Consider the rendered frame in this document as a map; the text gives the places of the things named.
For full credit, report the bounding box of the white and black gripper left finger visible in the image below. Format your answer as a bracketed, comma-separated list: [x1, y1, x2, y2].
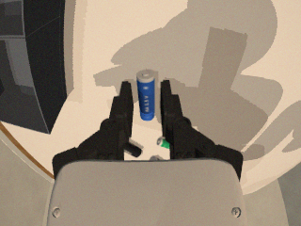
[52, 81, 134, 178]

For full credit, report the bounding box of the blue aa battery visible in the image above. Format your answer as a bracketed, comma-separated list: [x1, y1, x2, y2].
[136, 70, 155, 121]

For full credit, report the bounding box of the dark grey rack of three bins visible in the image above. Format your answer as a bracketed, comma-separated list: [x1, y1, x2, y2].
[0, 0, 68, 135]

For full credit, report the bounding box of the green battery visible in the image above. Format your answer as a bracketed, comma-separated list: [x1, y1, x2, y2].
[156, 137, 169, 149]

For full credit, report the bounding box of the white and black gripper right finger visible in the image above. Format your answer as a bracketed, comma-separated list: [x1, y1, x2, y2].
[160, 80, 244, 182]

